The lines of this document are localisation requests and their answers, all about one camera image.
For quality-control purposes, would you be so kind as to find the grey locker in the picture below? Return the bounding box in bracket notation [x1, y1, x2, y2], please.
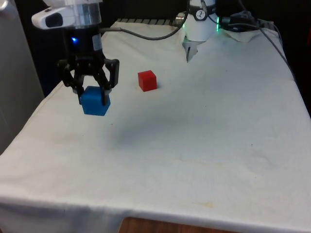
[0, 0, 46, 156]

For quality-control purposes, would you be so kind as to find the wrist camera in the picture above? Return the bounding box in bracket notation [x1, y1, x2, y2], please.
[31, 5, 102, 30]

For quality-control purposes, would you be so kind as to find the red cube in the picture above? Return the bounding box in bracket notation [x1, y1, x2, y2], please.
[137, 70, 157, 92]

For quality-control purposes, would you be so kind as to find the blue cube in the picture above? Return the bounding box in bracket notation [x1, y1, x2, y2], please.
[80, 85, 111, 116]

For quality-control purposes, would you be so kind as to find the black cable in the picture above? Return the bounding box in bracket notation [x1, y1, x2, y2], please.
[100, 0, 191, 41]
[219, 9, 263, 33]

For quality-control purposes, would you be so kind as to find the grey cable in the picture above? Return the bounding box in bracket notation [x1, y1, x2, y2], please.
[257, 22, 296, 76]

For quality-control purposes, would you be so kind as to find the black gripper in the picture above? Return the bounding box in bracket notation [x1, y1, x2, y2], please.
[57, 23, 121, 107]

